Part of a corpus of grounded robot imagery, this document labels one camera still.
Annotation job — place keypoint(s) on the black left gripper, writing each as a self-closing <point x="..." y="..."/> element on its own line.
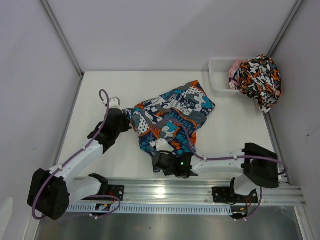
<point x="126" y="127"/>

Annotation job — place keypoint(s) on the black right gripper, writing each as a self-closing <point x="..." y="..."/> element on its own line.
<point x="167" y="172"/>

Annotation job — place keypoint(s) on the colourful patterned shorts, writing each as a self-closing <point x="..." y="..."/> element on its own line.
<point x="174" y="116"/>

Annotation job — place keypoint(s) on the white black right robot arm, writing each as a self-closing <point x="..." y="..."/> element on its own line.
<point x="251" y="167"/>

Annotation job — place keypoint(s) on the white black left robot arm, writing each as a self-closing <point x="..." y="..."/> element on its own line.
<point x="53" y="190"/>

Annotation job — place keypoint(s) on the orange camouflage shorts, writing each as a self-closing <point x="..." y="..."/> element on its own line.
<point x="260" y="79"/>

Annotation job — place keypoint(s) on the white plastic basket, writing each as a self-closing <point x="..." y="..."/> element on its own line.
<point x="219" y="68"/>

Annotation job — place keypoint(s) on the pink cloth in basket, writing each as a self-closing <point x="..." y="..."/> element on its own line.
<point x="234" y="74"/>

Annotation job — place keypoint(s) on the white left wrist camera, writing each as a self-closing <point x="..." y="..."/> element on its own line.
<point x="114" y="103"/>

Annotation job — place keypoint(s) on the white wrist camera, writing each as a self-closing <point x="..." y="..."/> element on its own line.
<point x="114" y="103"/>
<point x="161" y="145"/>

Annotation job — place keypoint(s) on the aluminium mounting rail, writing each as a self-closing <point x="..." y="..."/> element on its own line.
<point x="198" y="192"/>

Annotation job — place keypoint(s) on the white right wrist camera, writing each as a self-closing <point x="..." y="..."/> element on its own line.
<point x="161" y="145"/>

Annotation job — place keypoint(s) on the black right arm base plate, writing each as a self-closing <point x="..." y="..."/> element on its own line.
<point x="225" y="195"/>

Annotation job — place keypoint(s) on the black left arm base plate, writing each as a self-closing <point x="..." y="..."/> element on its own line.
<point x="112" y="190"/>

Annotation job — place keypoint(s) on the white slotted cable duct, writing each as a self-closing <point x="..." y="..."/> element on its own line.
<point x="134" y="208"/>

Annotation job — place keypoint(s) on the left aluminium frame post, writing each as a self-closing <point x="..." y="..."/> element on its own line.
<point x="47" y="9"/>

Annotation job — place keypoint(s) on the aluminium frame post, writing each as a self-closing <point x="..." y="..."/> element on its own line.
<point x="294" y="12"/>
<point x="47" y="9"/>

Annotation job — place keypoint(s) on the right aluminium frame post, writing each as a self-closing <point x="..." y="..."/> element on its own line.
<point x="294" y="12"/>

